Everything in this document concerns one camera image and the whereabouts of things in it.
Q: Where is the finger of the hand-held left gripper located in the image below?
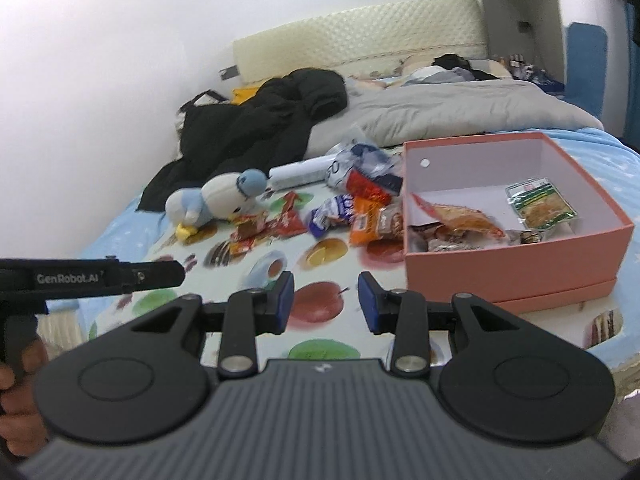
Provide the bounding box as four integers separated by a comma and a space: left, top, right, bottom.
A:
125, 259, 186, 292

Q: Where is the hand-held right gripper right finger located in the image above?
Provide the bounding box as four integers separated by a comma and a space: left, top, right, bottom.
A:
357, 271, 523, 377

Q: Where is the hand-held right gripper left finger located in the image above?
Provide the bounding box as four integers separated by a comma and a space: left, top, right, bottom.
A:
131, 271, 296, 378

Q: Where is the dark red snack packet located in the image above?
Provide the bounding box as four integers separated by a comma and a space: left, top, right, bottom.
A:
265, 192, 308, 238

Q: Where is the blue white snack packet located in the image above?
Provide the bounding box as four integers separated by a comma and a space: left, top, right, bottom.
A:
306, 194, 357, 238

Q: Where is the triangular clear snack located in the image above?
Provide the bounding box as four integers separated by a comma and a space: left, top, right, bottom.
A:
427, 237, 481, 253

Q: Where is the red white snack packet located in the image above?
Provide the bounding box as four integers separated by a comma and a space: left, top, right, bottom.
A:
345, 169, 396, 206

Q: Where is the red label orange snack packet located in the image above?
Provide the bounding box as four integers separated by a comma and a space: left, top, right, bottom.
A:
411, 194, 506, 241

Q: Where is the pink cardboard box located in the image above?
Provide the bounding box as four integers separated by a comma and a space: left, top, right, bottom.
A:
402, 132, 636, 316

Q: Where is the small clear snack wrapper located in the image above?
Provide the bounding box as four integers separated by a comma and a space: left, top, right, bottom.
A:
505, 229, 546, 246

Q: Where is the green label snack packet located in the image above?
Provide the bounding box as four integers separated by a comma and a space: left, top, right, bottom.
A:
505, 176, 578, 231

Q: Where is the person's left hand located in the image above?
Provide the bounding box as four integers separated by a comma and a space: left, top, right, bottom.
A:
0, 335, 51, 458

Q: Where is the fruit printed mat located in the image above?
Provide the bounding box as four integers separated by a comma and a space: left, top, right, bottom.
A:
85, 185, 626, 366

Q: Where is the red label sausage packet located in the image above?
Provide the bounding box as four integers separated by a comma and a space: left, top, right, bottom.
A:
230, 212, 271, 256

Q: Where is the blue white plush penguin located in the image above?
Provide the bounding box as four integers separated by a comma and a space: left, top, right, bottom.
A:
165, 169, 268, 241

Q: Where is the white cylindrical can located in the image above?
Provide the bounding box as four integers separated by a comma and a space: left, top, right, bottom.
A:
268, 156, 333, 192

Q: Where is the clear blue-printed plastic bag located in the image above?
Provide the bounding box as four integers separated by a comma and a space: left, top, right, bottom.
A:
325, 127, 403, 196

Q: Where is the black white bag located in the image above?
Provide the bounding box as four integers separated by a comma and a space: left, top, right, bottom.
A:
175, 90, 233, 136

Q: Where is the black puffer jacket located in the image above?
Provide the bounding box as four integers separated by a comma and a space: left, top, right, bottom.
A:
137, 69, 348, 213

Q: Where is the yellow cloth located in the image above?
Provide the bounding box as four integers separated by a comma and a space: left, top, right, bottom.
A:
231, 86, 266, 106

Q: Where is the grey quilt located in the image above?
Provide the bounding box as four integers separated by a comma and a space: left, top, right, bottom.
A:
305, 77, 603, 161

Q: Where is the pile of clothes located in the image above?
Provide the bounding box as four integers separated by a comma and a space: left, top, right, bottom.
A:
400, 52, 513, 86

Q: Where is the cream padded headboard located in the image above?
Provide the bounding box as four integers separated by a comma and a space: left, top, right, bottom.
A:
232, 0, 488, 83

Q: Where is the group of small bottles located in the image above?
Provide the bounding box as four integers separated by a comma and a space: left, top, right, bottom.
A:
492, 52, 533, 78

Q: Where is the blue chair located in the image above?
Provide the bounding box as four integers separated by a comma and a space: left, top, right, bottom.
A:
565, 21, 608, 128

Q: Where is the white wardrobe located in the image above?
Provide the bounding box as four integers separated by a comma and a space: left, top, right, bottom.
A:
472, 0, 566, 91

